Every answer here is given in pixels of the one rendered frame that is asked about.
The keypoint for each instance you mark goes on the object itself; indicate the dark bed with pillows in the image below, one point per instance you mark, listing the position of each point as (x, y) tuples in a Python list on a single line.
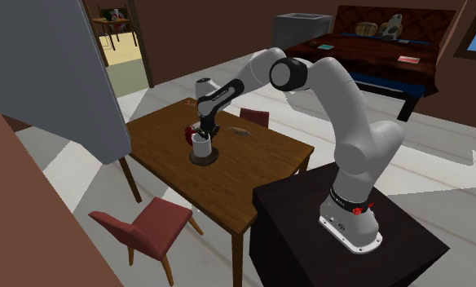
[(365, 55)]

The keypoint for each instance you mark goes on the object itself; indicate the flat grey-brown oval object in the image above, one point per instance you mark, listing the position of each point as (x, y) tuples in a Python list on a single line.
[(238, 131)]

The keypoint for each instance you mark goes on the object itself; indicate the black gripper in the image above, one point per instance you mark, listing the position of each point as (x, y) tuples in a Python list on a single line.
[(208, 121)]

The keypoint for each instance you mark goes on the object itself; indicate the dark round coaster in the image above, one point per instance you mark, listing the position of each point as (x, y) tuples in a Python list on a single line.
[(203, 160)]

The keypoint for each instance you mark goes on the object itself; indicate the dark robot stand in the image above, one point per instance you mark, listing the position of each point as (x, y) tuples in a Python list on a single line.
[(293, 222)]

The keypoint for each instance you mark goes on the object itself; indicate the small orange object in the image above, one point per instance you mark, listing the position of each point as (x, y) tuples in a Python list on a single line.
[(189, 104)]

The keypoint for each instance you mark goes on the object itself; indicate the small wooden table with items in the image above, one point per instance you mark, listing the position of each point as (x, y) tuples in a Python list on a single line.
[(110, 22)]

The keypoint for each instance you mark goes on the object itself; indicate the red chair with wooden legs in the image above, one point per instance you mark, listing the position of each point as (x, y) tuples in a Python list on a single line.
[(158, 222), (255, 116)]

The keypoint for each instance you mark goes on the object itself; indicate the brown wooden table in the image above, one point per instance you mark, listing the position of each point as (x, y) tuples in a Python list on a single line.
[(238, 171)]

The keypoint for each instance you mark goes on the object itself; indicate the large grey flat panel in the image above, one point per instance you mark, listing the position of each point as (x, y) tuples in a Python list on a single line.
[(43, 67)]

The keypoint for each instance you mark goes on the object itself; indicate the white mug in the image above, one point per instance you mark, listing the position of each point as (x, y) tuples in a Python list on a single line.
[(201, 148)]

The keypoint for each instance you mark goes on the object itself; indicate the grey box cabinet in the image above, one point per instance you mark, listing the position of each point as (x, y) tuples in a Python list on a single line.
[(297, 30)]

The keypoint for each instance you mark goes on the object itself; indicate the red round object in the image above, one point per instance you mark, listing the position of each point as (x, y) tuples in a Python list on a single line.
[(188, 136)]

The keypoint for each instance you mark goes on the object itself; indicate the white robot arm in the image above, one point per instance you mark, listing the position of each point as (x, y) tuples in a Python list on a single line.
[(349, 119)]

